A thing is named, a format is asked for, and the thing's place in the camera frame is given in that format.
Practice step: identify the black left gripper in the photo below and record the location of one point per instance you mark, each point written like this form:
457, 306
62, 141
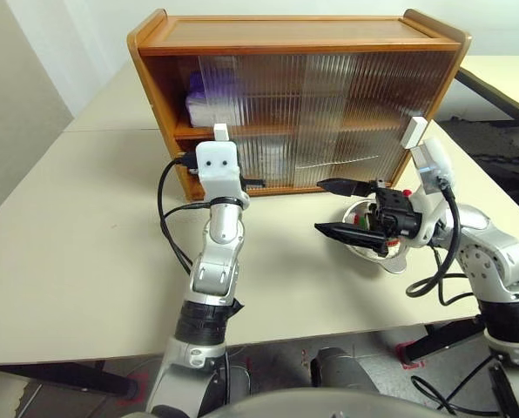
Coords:
253, 182

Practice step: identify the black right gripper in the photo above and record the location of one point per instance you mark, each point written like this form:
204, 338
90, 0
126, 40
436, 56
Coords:
394, 217

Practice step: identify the silver metal bowl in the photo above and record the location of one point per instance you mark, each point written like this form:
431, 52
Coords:
392, 265

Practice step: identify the purple tissue pack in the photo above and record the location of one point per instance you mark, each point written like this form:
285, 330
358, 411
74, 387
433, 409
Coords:
193, 109

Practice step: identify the ribbed clear sliding door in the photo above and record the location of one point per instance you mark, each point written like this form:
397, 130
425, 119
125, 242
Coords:
394, 87
259, 87

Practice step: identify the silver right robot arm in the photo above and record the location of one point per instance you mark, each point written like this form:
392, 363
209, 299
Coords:
494, 261

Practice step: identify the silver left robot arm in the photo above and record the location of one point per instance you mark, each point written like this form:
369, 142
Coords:
216, 270

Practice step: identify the wooden cabinet shelf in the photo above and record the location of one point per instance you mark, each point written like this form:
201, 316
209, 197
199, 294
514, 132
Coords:
185, 130

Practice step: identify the wooden cabinet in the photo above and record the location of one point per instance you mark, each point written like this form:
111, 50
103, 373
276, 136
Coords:
285, 30

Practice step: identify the grey rounded shape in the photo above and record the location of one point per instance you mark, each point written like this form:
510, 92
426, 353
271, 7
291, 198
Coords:
342, 370

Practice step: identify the black table base bar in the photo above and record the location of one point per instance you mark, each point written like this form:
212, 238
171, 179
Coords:
442, 339
68, 376

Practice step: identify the grey curved shell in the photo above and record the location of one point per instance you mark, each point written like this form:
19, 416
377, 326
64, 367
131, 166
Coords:
329, 405

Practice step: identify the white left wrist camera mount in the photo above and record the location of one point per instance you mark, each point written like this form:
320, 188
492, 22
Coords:
218, 174

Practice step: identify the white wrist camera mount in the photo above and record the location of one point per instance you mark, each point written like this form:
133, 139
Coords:
436, 157
218, 174

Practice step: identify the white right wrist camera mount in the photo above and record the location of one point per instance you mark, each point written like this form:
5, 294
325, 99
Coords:
436, 157

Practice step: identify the cream table with black frame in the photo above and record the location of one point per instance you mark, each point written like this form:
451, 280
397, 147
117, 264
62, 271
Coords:
503, 69

